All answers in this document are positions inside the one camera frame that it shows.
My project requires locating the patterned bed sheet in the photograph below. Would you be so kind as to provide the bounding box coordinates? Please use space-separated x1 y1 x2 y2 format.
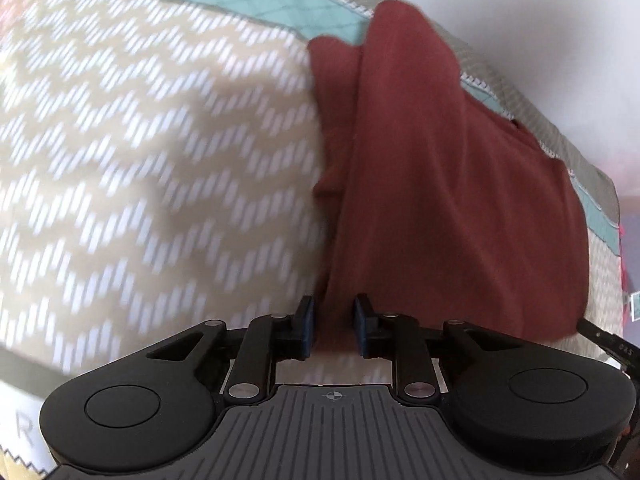
0 0 627 477

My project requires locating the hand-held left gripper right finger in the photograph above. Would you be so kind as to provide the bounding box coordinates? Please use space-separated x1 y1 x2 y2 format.
352 294 507 405

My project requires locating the dark red sweater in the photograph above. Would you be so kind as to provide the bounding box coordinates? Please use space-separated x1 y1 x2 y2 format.
307 0 593 357

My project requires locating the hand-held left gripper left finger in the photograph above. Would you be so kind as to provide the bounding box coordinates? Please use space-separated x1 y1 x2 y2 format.
144 296 317 406

